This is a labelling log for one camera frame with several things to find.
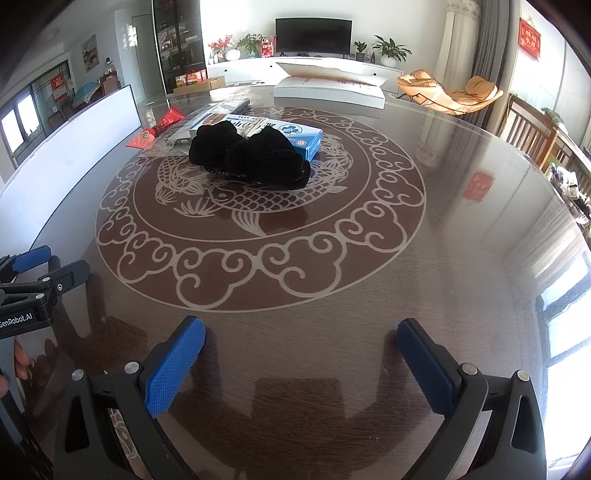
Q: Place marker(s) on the brown cardboard box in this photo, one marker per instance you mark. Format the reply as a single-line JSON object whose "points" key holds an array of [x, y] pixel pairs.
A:
{"points": [[210, 84]]}

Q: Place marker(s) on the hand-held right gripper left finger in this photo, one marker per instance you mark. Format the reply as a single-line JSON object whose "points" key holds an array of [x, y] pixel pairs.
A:
{"points": [[173, 364]]}

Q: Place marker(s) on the silvery plastic package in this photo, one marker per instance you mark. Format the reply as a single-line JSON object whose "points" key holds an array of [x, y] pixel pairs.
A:
{"points": [[226, 107]]}

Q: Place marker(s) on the red envelope with gold emblem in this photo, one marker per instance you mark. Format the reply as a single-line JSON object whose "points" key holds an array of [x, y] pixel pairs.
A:
{"points": [[144, 137]]}

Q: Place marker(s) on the black plush cloth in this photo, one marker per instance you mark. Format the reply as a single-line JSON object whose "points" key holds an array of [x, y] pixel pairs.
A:
{"points": [[212, 145], [268, 159]]}

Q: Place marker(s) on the red window poster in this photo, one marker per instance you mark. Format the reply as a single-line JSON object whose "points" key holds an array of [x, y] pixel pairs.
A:
{"points": [[57, 85]]}

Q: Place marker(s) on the colourful snack boxes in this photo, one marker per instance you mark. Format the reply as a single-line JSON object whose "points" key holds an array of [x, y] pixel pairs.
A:
{"points": [[191, 77]]}

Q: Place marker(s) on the dining table with blue cloth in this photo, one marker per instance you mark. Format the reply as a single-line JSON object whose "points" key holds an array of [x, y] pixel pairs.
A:
{"points": [[85, 93]]}

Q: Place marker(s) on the white door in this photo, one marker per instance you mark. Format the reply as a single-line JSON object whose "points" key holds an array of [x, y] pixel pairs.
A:
{"points": [[142, 55]]}

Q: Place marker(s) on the grey curtain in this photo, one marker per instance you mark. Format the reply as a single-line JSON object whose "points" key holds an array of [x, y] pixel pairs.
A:
{"points": [[496, 55]]}

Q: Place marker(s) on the dark glass display cabinet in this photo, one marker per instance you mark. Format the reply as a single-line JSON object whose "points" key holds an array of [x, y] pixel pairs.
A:
{"points": [[179, 41]]}

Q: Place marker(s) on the framed wall painting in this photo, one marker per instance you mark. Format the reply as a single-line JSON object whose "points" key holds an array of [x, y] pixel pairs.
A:
{"points": [[90, 53]]}

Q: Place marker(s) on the white television console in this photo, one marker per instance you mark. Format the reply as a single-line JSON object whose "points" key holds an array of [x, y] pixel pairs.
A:
{"points": [[244, 71]]}

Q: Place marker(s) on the flat white box with lid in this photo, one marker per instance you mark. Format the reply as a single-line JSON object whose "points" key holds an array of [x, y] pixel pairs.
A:
{"points": [[330, 91]]}

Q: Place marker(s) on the round white vase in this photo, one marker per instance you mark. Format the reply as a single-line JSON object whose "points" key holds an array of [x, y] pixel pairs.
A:
{"points": [[232, 54]]}

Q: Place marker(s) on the green potted plant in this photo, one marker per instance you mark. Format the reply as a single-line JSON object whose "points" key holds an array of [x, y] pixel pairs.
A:
{"points": [[249, 44]]}

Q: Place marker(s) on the slatted wooden chair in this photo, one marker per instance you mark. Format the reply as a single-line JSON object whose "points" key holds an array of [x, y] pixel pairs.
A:
{"points": [[531, 124], [570, 154]]}

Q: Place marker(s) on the white curtain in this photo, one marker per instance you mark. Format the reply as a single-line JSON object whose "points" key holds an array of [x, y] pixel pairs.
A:
{"points": [[457, 46]]}

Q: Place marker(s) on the large white cardboard box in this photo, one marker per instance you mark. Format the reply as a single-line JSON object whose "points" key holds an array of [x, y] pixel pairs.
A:
{"points": [[69, 138]]}

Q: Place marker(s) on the clear plastic bag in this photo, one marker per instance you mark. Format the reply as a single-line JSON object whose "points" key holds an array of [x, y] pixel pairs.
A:
{"points": [[170, 143]]}

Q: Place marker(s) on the red snack packet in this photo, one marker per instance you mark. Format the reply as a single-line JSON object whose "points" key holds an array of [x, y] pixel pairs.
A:
{"points": [[171, 117]]}

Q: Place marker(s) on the blue and white box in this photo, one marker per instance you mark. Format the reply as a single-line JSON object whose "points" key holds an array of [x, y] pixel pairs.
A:
{"points": [[302, 138]]}

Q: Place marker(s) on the small potted plant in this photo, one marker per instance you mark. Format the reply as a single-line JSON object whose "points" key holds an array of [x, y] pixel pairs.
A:
{"points": [[360, 48]]}

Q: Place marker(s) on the red wall hanging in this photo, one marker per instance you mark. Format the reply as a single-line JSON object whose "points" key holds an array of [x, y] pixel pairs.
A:
{"points": [[530, 39]]}

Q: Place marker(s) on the balcony window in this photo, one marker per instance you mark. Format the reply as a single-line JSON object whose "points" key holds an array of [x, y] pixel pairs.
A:
{"points": [[21, 122]]}

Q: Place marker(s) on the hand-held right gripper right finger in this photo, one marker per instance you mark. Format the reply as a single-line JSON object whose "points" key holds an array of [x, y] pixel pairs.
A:
{"points": [[425, 369]]}

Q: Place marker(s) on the red gift box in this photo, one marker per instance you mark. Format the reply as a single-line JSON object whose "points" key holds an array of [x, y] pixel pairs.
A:
{"points": [[266, 47]]}

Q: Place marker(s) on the red flower arrangement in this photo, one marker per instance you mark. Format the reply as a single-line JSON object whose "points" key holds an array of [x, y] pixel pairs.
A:
{"points": [[220, 46]]}

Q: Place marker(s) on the person's left hand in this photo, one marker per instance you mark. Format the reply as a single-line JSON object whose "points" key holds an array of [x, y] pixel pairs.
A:
{"points": [[21, 360]]}

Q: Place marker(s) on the large leafy potted plant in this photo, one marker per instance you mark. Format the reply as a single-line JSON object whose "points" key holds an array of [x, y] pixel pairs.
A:
{"points": [[391, 50]]}

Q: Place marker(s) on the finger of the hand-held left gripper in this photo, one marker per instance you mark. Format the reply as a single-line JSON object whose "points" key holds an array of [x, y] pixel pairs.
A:
{"points": [[64, 277], [30, 259]]}

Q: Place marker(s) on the black television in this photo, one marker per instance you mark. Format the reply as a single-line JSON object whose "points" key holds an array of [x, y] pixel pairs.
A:
{"points": [[314, 36]]}

